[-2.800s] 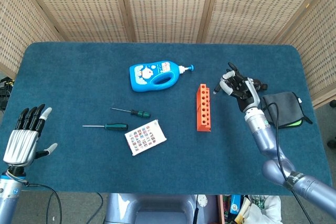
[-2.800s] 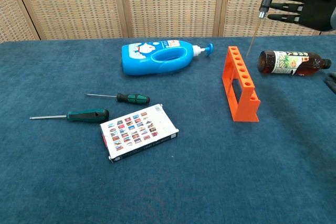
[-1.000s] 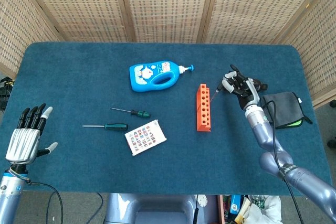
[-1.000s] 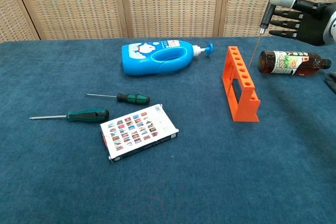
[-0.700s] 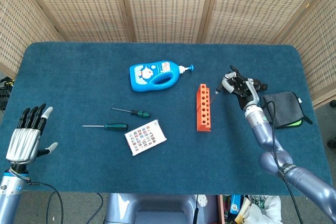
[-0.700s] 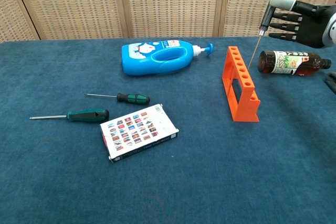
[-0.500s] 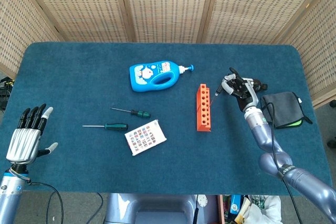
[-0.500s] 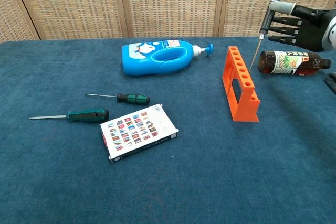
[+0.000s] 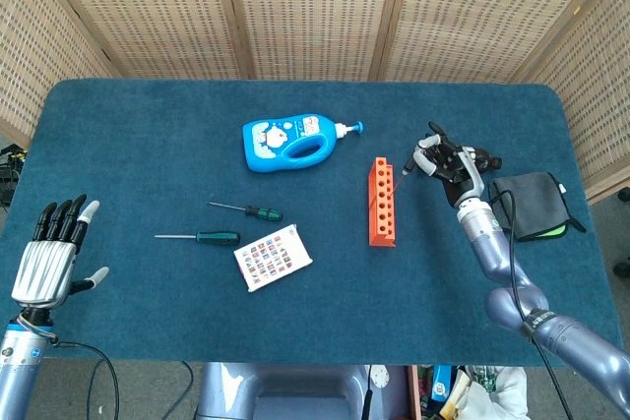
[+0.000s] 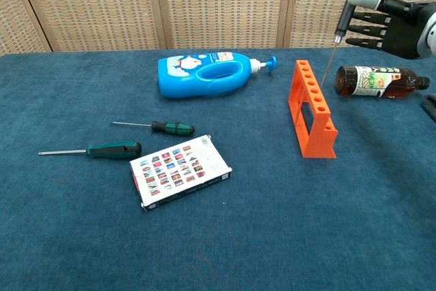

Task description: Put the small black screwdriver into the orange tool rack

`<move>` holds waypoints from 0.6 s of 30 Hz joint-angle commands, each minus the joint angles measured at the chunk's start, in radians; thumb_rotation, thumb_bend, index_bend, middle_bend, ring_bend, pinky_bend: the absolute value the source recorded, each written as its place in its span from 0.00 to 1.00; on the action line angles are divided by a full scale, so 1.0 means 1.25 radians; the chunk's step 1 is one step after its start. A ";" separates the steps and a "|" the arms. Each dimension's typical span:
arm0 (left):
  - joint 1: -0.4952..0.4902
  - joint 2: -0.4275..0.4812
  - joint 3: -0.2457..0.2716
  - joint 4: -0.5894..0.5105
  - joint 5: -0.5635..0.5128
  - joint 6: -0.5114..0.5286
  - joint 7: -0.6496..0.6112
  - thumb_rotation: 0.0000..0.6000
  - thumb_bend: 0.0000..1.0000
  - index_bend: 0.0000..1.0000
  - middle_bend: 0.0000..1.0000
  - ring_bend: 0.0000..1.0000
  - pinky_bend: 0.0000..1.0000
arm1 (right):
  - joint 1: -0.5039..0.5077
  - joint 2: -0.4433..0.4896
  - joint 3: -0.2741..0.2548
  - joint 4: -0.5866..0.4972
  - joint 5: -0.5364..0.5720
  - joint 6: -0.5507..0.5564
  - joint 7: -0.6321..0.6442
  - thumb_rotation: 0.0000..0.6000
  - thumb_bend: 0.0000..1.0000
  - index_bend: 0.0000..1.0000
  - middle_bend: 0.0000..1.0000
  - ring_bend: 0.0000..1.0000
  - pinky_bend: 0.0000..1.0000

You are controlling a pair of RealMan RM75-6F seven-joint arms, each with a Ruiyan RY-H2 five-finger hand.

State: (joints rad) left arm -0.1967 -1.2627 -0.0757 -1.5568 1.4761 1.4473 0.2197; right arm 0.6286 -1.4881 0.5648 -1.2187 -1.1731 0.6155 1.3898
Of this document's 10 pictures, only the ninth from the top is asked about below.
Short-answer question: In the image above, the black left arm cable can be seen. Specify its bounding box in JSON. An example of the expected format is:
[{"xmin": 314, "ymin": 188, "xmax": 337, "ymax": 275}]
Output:
[{"xmin": 48, "ymin": 340, "xmax": 122, "ymax": 420}]

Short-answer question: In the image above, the white picture card box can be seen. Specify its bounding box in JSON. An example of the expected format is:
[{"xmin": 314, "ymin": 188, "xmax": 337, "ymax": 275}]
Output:
[{"xmin": 232, "ymin": 223, "xmax": 314, "ymax": 293}]

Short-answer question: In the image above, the woven wooden folding screen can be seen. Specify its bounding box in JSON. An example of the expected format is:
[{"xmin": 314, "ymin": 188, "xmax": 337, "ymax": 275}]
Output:
[{"xmin": 0, "ymin": 0, "xmax": 630, "ymax": 205}]

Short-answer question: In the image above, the black equipment with yellow parts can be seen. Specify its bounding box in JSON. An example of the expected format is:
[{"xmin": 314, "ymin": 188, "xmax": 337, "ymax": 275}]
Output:
[{"xmin": 0, "ymin": 144, "xmax": 27, "ymax": 210}]

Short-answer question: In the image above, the blue carpet table cover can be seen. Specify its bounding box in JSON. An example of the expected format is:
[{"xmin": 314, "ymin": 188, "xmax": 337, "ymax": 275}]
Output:
[{"xmin": 0, "ymin": 78, "xmax": 625, "ymax": 368}]

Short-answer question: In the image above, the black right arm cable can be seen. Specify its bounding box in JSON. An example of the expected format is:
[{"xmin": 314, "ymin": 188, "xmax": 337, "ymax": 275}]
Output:
[{"xmin": 491, "ymin": 189, "xmax": 577, "ymax": 420}]

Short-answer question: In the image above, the grey microfibre cloth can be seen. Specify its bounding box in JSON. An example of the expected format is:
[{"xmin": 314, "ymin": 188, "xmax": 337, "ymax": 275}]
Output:
[{"xmin": 487, "ymin": 171, "xmax": 588, "ymax": 243}]

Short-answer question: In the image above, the blue detergent pump bottle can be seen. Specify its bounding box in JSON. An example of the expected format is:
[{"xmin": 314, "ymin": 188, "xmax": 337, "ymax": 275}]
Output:
[{"xmin": 241, "ymin": 112, "xmax": 365, "ymax": 174}]

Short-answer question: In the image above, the thick green black screwdriver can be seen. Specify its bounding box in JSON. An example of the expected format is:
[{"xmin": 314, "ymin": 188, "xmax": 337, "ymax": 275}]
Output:
[{"xmin": 154, "ymin": 230, "xmax": 242, "ymax": 245}]

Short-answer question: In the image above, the orange perforated block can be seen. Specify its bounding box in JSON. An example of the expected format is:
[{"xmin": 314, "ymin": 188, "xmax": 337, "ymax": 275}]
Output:
[{"xmin": 367, "ymin": 156, "xmax": 398, "ymax": 248}]

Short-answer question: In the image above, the blue grey robot torso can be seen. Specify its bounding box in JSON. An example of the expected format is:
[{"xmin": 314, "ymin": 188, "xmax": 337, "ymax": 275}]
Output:
[{"xmin": 195, "ymin": 361, "xmax": 412, "ymax": 420}]

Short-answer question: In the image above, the brown glass bottle with label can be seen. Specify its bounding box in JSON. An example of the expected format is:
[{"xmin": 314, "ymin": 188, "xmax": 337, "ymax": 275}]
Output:
[{"xmin": 462, "ymin": 146, "xmax": 503, "ymax": 171}]

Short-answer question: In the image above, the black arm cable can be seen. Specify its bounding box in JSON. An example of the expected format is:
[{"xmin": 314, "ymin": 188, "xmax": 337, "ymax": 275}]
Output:
[
  {"xmin": 491, "ymin": 189, "xmax": 577, "ymax": 420},
  {"xmin": 48, "ymin": 340, "xmax": 122, "ymax": 420}
]

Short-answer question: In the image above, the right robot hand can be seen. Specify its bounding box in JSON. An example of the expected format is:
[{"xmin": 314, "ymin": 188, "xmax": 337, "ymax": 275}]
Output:
[{"xmin": 411, "ymin": 120, "xmax": 488, "ymax": 208}]

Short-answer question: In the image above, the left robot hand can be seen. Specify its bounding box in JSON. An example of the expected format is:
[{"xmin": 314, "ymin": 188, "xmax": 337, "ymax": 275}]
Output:
[{"xmin": 10, "ymin": 193, "xmax": 110, "ymax": 311}]

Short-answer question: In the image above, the small blue box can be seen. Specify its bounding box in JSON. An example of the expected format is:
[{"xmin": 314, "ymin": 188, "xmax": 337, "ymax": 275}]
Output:
[{"xmin": 431, "ymin": 365, "xmax": 452, "ymax": 404}]

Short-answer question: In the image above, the blue floor cable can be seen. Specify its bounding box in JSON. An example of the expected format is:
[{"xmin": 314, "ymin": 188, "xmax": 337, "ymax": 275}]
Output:
[{"xmin": 161, "ymin": 361, "xmax": 194, "ymax": 420}]

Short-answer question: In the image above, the thin green black screwdriver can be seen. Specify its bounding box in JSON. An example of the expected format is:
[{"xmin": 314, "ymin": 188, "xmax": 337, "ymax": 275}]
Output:
[{"xmin": 206, "ymin": 201, "xmax": 284, "ymax": 222}]

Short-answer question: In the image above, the silver black precision screwdriver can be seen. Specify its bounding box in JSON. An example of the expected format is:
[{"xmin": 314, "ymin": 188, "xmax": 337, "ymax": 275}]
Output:
[{"xmin": 390, "ymin": 134, "xmax": 442, "ymax": 195}]

